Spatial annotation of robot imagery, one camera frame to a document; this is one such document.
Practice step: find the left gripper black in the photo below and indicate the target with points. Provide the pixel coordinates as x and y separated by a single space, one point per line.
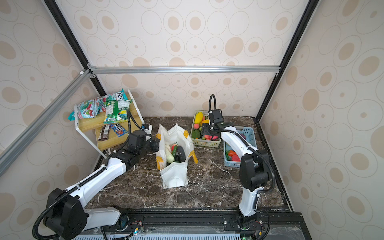
155 144

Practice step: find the white grocery bag yellow handles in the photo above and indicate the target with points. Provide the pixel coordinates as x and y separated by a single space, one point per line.
175 174

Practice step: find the blue candy packet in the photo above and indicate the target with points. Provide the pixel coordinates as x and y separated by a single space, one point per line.
119 130

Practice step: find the horizontal aluminium rail back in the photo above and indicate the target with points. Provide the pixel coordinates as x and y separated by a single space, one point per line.
185 70

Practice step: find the teal red snack bag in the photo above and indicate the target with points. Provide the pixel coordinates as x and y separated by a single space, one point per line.
86 110

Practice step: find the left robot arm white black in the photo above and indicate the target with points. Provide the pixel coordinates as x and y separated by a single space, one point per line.
96 186

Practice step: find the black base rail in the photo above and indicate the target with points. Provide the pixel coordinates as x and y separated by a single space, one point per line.
263 225

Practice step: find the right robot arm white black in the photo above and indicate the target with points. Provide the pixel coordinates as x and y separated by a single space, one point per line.
255 173

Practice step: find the white radish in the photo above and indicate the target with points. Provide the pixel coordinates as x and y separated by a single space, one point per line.
169 156

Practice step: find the green cucumber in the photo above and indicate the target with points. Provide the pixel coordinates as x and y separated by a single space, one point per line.
174 152

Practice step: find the green snack bag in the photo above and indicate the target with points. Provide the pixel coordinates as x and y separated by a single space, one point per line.
117 111

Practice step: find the red pepper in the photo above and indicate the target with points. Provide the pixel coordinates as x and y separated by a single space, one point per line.
233 156

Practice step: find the brown chocolate bar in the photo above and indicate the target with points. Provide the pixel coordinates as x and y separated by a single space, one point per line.
104 133

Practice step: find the green fruit basket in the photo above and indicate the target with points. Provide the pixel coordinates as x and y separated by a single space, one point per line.
198 138

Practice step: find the diagonal aluminium rail left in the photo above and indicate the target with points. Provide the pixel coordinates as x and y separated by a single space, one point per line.
22 141

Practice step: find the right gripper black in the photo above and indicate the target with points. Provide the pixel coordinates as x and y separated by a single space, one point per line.
205 128

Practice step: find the blue vegetable basket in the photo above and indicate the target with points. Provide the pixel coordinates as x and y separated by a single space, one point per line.
241 140

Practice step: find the teal snack bag rear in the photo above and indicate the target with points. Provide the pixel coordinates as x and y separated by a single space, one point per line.
118 96

